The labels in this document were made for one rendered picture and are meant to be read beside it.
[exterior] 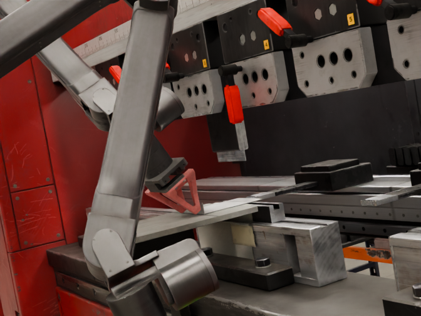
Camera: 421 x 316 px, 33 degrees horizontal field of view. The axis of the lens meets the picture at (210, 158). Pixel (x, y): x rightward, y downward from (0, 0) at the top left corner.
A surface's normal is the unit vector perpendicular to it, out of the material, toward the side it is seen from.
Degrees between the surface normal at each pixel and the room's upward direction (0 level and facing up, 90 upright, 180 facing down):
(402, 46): 90
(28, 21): 68
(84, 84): 60
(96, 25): 90
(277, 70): 90
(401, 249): 90
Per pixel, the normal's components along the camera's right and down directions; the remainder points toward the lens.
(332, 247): 0.49, -0.03
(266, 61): -0.86, 0.18
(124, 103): 0.04, -0.40
